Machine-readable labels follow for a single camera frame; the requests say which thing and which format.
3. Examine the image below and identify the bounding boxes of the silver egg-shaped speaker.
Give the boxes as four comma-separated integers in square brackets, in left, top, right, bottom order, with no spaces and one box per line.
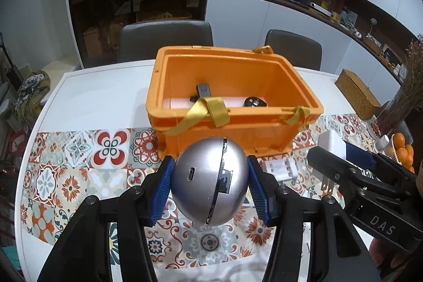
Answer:
[171,137,249,226]

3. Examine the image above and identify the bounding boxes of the oranges in bowl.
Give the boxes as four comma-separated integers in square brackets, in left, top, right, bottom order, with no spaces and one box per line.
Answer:
[392,132,414,173]

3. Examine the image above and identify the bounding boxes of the clothes pile on seat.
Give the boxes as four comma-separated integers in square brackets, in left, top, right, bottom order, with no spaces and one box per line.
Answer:
[14,70,50,128]

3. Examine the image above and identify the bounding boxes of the black round object in crate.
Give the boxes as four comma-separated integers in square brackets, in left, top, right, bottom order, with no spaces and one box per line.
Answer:
[243,97,267,107]

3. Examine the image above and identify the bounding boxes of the black device in crate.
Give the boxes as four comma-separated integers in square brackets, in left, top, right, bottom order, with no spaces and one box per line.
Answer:
[189,84,211,103]

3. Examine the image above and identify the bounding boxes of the white usb wall plug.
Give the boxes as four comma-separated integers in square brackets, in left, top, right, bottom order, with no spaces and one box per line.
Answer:
[313,130,346,195]

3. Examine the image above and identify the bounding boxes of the woven cork box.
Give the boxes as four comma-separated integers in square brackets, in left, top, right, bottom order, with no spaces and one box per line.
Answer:
[335,69,381,120]

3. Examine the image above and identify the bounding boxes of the dark grey chair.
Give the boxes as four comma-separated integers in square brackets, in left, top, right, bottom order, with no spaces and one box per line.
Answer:
[118,19,214,63]
[265,29,322,71]

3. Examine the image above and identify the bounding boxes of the white battery charger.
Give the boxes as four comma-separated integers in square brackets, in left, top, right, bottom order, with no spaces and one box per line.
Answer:
[264,158,298,182]

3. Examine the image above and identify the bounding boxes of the patterned tile table mat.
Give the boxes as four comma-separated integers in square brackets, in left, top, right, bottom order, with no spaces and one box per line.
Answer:
[18,114,375,269]

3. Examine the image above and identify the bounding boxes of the orange plastic crate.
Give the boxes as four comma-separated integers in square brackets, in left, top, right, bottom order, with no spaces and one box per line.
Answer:
[146,46,324,158]

